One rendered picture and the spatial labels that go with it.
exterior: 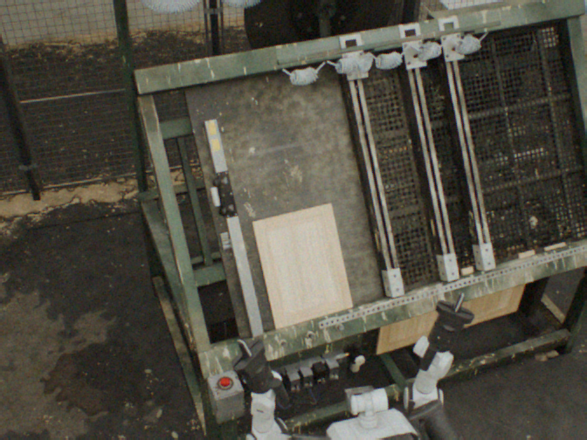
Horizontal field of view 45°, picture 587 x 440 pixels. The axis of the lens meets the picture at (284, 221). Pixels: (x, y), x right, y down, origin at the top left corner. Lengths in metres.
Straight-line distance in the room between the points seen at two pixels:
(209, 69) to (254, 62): 0.20
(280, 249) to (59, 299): 1.97
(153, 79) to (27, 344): 2.10
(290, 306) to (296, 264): 0.19
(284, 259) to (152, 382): 1.35
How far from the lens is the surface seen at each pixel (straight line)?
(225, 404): 2.91
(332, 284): 3.18
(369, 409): 2.26
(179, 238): 2.95
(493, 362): 4.11
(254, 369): 2.17
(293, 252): 3.11
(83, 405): 4.11
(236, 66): 2.99
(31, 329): 4.55
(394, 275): 3.23
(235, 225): 3.00
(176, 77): 2.94
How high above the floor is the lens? 3.27
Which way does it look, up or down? 41 degrees down
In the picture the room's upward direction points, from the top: 1 degrees clockwise
